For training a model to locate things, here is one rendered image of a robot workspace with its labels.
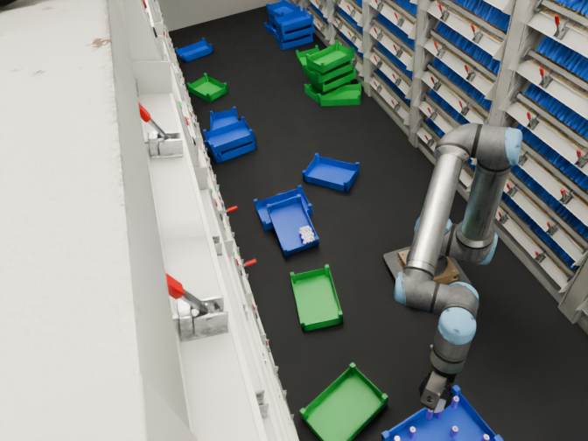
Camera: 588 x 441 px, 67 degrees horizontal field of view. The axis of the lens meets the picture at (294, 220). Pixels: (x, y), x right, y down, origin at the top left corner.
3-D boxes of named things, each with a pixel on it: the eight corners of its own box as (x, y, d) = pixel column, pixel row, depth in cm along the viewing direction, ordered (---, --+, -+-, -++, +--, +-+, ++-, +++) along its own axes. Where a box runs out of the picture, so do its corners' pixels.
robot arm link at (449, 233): (416, 233, 217) (420, 206, 205) (452, 241, 211) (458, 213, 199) (408, 255, 207) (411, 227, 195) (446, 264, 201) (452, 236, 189)
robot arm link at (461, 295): (442, 274, 133) (435, 301, 124) (483, 284, 129) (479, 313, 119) (437, 297, 138) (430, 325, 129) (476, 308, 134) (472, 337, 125)
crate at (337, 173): (360, 171, 284) (359, 162, 278) (346, 192, 273) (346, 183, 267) (317, 162, 296) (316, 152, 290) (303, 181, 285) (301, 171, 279)
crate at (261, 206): (302, 193, 277) (300, 184, 271) (313, 214, 263) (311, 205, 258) (255, 208, 273) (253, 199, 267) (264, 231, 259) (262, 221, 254)
